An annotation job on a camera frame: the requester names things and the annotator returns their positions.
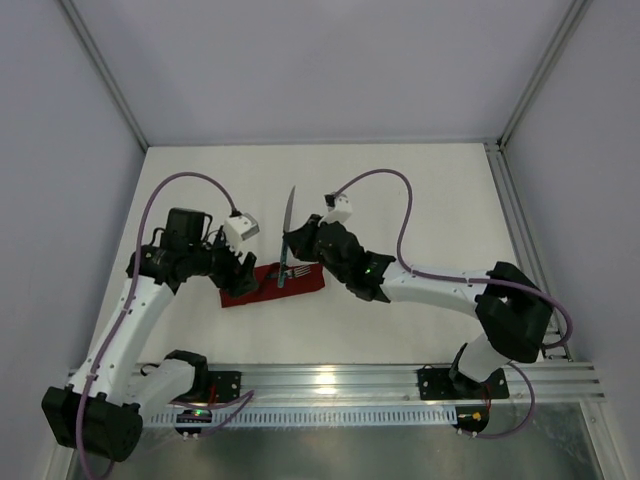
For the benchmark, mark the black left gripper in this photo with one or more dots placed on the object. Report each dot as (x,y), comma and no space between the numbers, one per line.
(232,270)

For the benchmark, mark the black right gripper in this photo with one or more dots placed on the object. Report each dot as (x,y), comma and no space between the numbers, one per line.
(310,240)

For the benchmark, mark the fork with teal handle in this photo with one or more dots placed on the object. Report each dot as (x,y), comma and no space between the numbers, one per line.
(291,273)

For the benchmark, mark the dark red cloth napkin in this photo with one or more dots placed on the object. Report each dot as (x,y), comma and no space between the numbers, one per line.
(269,290)

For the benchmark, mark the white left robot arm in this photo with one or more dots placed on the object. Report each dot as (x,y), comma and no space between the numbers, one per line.
(100,411)

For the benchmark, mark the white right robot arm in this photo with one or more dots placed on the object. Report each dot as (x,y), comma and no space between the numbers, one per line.
(511,310)

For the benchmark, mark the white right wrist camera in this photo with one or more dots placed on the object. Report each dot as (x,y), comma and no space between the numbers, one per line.
(339,208)

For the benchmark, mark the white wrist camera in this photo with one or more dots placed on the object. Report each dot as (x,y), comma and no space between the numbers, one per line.
(238,229)
(339,208)

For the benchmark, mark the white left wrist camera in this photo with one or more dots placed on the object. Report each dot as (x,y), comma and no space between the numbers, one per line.
(238,229)

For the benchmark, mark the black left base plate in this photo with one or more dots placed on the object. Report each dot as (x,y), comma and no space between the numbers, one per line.
(213,387)

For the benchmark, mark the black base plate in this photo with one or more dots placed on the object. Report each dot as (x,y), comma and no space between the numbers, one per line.
(213,387)
(441,383)

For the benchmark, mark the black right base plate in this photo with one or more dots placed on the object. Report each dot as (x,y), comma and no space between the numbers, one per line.
(441,383)

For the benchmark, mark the slotted cable duct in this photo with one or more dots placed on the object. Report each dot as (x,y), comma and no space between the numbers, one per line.
(300,417)

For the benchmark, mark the aluminium right side rail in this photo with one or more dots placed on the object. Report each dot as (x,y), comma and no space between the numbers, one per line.
(523,244)

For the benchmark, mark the aluminium rail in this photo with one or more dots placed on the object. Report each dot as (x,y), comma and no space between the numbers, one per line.
(523,244)
(320,385)

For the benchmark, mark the left corner frame post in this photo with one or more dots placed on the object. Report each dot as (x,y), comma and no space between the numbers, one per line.
(92,51)

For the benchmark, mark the corner frame post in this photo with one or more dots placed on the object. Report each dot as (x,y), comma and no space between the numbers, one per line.
(92,51)
(554,50)

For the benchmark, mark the aluminium front rail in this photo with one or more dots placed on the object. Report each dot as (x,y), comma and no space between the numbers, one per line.
(320,385)

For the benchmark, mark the right corner frame post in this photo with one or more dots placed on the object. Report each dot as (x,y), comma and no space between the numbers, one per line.
(554,50)

